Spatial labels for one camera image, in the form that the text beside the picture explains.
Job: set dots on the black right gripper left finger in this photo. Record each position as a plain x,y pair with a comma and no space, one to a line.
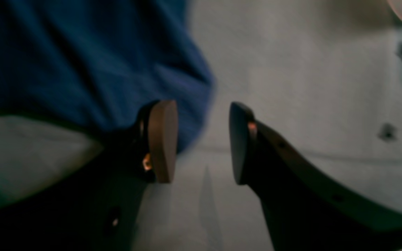
95,208

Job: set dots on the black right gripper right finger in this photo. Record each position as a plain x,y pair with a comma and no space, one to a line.
304,209

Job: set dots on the dark blue t-shirt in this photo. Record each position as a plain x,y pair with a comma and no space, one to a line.
95,63

